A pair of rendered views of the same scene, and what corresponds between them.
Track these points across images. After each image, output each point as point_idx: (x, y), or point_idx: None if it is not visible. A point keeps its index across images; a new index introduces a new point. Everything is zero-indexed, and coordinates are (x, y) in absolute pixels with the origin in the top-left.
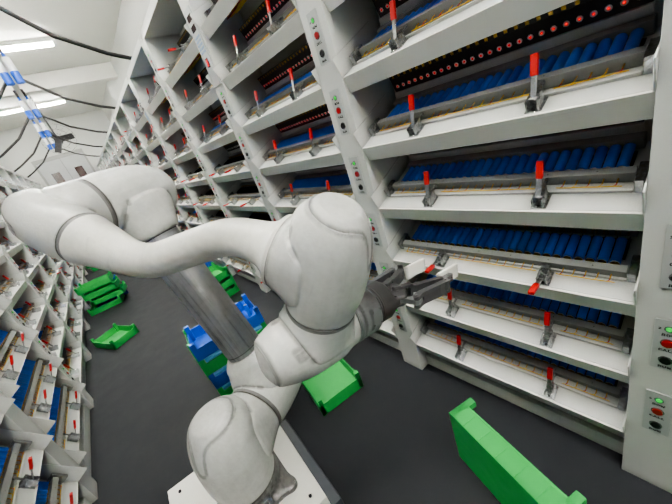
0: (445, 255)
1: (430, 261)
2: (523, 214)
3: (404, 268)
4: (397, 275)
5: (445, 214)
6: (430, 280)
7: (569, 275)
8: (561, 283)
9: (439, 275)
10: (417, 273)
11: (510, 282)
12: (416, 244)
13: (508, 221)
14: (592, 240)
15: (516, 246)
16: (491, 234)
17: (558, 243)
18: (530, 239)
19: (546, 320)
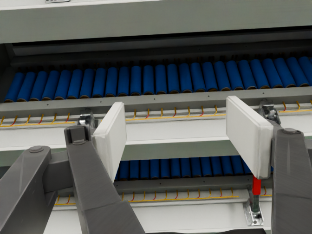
0: (92, 118)
1: (61, 136)
2: (268, 1)
3: (97, 138)
4: (108, 175)
5: (104, 17)
6: (301, 153)
7: (296, 110)
8: (290, 124)
9: (272, 129)
10: (121, 153)
11: (224, 140)
12: (21, 107)
13: (232, 22)
14: (289, 63)
15: (204, 84)
16: (159, 72)
17: (256, 71)
18: (218, 71)
19: (257, 187)
